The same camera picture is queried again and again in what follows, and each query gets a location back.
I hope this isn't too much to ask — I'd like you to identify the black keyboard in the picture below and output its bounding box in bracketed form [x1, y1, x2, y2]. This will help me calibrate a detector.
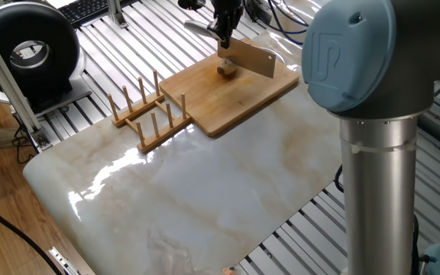
[57, 0, 110, 28]

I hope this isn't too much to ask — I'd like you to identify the bamboo cutting board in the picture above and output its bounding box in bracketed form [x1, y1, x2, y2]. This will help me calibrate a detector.
[159, 37, 300, 138]

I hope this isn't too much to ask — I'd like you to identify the black floor cable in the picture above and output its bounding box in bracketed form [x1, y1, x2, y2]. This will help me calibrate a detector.
[0, 192, 64, 275]

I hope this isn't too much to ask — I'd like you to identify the steel cleaver knife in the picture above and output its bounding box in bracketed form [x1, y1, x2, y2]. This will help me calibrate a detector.
[183, 19, 277, 79]

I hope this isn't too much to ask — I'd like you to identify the black round ring device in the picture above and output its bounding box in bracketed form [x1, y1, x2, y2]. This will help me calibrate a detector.
[0, 2, 82, 104]

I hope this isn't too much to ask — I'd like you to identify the marble pattern table mat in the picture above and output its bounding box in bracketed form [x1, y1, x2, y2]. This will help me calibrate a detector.
[23, 0, 345, 275]

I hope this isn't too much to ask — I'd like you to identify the aluminium frame beam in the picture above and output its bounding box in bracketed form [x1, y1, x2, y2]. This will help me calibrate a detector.
[0, 15, 53, 150]

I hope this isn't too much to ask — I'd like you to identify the blue black cable bundle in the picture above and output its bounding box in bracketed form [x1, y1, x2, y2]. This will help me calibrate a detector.
[242, 0, 312, 47]

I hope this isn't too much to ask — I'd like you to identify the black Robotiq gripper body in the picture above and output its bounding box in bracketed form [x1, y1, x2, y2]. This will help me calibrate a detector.
[211, 0, 244, 24]

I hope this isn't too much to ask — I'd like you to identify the wooden peg rack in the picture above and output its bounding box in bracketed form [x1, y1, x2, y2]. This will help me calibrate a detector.
[107, 69, 193, 155]

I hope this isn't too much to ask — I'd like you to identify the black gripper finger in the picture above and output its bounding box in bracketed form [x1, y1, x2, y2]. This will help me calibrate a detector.
[206, 17, 228, 49]
[225, 9, 244, 41]

